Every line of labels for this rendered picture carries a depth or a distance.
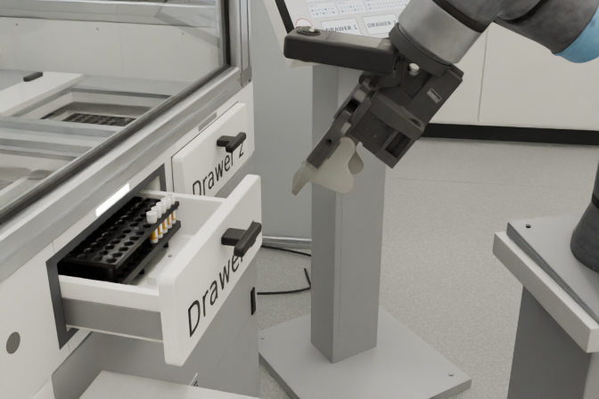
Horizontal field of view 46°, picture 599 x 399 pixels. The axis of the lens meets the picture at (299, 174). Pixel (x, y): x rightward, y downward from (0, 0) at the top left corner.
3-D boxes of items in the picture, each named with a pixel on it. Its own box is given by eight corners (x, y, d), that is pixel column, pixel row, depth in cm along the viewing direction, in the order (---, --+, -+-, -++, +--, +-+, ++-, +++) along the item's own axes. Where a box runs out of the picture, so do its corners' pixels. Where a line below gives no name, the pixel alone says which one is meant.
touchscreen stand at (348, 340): (471, 386, 195) (513, 18, 155) (336, 449, 173) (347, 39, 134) (365, 302, 234) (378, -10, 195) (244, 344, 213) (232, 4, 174)
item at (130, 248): (179, 205, 95) (179, 201, 95) (116, 269, 79) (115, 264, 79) (167, 203, 95) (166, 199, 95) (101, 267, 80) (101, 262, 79)
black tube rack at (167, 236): (182, 243, 97) (178, 200, 95) (120, 313, 81) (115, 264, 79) (41, 224, 102) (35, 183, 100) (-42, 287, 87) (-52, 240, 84)
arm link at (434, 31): (417, -10, 64) (425, -21, 71) (387, 30, 66) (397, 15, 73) (482, 39, 64) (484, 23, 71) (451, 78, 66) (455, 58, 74)
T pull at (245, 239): (262, 231, 87) (262, 220, 86) (242, 259, 80) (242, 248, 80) (234, 227, 88) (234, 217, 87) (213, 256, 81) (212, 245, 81)
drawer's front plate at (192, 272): (262, 244, 101) (260, 174, 96) (180, 369, 75) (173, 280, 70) (250, 242, 101) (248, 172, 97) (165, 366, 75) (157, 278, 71)
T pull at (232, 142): (247, 139, 118) (246, 131, 118) (232, 154, 111) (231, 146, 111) (226, 137, 119) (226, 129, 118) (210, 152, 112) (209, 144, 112)
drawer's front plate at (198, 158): (248, 158, 132) (246, 102, 127) (187, 226, 106) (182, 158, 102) (239, 158, 132) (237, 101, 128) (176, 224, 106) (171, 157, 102)
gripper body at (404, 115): (388, 175, 72) (463, 85, 66) (320, 125, 71) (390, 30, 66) (397, 149, 78) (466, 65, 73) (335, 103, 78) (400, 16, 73)
